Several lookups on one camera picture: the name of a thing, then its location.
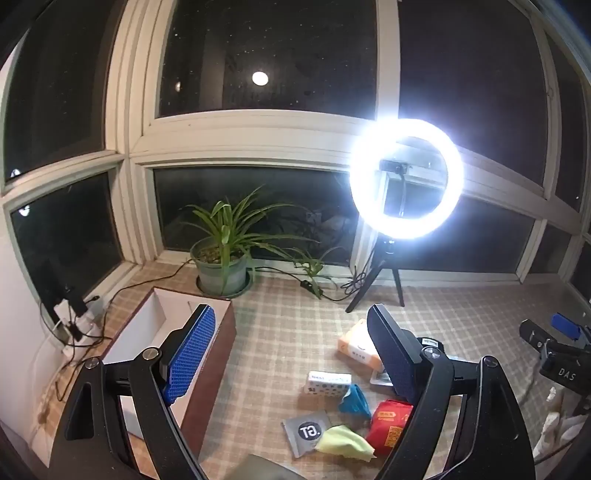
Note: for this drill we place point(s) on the yellow cloth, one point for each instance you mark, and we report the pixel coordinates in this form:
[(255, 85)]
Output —
[(341, 443)]

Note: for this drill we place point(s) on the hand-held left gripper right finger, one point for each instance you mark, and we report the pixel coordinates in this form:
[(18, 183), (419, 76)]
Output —
[(397, 364)]

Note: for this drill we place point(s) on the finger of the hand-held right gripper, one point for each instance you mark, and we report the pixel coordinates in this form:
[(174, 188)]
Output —
[(535, 337), (565, 326)]

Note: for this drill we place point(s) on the dotted tissue pack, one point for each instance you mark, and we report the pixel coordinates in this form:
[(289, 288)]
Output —
[(325, 383)]

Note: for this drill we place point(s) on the blue packet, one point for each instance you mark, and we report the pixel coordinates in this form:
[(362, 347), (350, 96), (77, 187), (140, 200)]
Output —
[(353, 404)]

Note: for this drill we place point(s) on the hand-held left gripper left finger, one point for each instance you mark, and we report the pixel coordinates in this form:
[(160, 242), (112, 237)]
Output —
[(191, 350)]

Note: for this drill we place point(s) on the checked tablecloth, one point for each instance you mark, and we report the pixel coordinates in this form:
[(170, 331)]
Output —
[(286, 332)]

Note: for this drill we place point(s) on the black charger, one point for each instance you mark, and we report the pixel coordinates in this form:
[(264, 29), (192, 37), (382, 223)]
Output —
[(55, 281)]

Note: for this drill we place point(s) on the person's right hand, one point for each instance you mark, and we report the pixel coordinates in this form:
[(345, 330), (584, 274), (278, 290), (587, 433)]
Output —
[(556, 424)]

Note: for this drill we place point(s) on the olive flat object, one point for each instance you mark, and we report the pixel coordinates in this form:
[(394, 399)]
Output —
[(265, 470)]

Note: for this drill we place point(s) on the brown cardboard box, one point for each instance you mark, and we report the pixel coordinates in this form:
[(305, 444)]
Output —
[(217, 350)]

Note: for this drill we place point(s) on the black tripod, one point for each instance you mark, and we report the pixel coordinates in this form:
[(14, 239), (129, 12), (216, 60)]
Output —
[(387, 254)]

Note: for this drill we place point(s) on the potted green plant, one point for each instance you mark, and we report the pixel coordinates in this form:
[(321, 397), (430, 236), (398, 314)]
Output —
[(217, 272)]

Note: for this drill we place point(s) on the grey square packet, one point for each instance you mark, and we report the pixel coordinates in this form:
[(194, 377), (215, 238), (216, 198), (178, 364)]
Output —
[(302, 431)]

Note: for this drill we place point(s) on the black phone clamp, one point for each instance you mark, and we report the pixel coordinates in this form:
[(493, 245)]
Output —
[(395, 166)]

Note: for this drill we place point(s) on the red packet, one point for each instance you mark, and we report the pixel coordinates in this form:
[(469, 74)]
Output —
[(385, 424)]

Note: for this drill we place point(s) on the orange tissue pack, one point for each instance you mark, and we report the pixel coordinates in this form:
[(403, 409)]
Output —
[(358, 344)]

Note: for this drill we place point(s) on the white power strip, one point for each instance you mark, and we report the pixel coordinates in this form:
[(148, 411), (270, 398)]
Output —
[(90, 323)]

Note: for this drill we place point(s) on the silver wet wipe pack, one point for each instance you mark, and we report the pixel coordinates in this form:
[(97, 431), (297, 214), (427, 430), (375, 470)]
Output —
[(379, 378)]

